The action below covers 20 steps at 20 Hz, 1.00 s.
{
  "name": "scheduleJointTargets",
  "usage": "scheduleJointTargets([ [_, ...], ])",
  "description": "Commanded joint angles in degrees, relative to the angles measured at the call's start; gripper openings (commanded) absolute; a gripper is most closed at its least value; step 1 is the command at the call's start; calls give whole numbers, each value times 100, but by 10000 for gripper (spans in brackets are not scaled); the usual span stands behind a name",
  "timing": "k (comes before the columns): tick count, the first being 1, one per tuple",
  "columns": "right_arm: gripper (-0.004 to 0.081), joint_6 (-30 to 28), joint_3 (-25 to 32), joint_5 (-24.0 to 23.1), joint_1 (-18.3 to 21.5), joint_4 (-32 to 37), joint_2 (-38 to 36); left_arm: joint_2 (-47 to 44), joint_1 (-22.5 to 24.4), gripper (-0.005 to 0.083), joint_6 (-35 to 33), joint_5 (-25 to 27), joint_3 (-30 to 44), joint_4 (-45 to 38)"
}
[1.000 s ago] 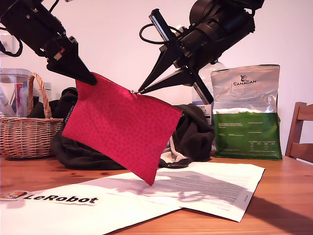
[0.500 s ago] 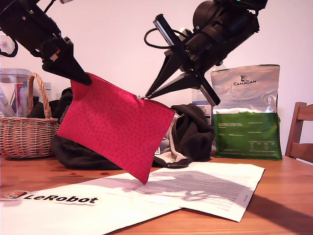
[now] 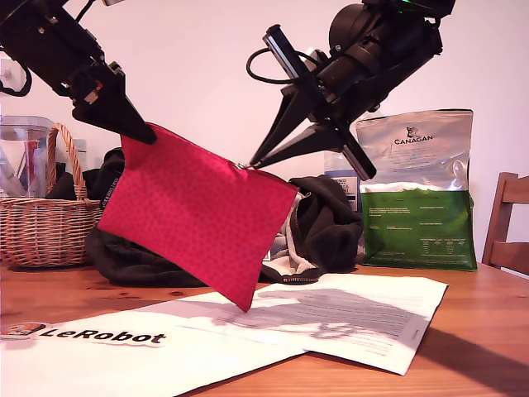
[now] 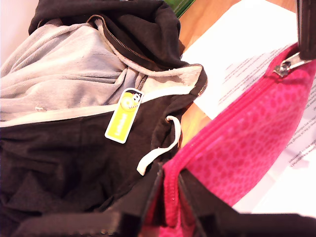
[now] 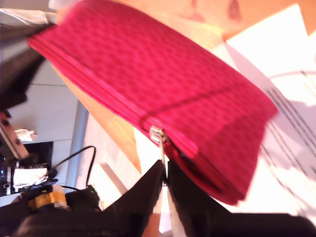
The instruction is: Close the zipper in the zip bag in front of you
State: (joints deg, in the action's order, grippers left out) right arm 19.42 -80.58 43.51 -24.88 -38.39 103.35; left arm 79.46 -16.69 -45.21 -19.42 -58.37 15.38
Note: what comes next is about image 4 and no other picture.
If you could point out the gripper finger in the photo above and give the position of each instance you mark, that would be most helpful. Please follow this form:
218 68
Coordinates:
234 224
118 222
307 27

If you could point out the black grey hooded jacket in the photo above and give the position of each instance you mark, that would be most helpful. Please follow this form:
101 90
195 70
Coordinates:
61 160

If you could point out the printed paper sheet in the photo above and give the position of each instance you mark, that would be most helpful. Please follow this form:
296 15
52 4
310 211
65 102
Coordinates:
234 44

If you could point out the silver green pet food bag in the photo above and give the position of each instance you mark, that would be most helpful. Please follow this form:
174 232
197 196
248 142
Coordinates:
180 6

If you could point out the small LeRobot sticker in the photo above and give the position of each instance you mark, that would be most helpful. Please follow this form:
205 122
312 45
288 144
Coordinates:
122 118

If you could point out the red zip pouch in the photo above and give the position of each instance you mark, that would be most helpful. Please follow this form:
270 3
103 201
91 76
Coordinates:
234 148

